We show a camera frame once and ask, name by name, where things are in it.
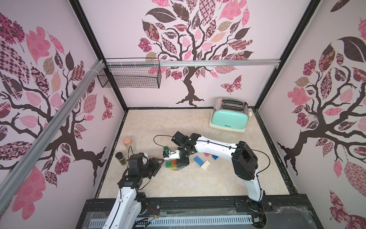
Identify light blue 2x4 brick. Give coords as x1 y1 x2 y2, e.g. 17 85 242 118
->
194 156 204 167

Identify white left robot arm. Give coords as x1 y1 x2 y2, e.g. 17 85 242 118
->
103 153 165 229

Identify white lego plate brick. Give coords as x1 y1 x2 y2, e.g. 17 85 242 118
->
200 160 211 170

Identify aluminium rail left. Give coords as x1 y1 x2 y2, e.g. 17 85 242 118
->
1 60 104 211

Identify mint green toaster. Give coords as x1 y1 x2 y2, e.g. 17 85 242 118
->
209 98 251 133

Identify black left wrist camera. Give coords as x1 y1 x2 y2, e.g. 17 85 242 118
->
128 153 148 177

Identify small dark labelled bottle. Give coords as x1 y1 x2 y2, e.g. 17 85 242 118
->
115 152 126 165

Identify cork stoppered glass bottle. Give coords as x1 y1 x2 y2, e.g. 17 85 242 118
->
123 137 137 153

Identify black wire basket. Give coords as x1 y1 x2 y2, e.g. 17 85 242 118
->
97 57 162 89

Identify aluminium rail back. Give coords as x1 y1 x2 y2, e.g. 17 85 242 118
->
107 59 281 67

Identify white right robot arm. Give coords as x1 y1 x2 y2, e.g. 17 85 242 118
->
164 132 271 202

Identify aluminium rail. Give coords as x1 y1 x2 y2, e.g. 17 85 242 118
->
1 60 104 211
107 59 281 67

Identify brown 2x2 lego brick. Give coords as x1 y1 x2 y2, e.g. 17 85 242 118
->
171 160 177 167

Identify black enclosure frame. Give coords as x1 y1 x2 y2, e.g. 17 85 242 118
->
70 1 323 229

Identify white vented base strip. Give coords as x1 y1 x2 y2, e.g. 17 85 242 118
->
88 215 254 229

